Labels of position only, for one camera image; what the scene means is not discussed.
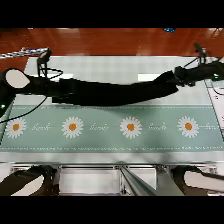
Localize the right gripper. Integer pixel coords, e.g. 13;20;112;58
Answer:
173;65;198;87

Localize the black garment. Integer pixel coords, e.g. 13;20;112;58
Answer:
51;70;181;108

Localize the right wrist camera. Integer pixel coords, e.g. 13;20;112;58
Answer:
183;42;208;67

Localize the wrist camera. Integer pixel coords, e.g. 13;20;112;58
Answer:
35;47;64;80
183;42;208;67

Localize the black cable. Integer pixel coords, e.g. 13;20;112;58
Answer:
207;79;224;97
0;95;48;125

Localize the silver frame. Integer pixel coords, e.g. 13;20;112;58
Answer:
0;161;224;197

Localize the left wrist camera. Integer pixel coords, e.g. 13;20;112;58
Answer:
35;47;64;80

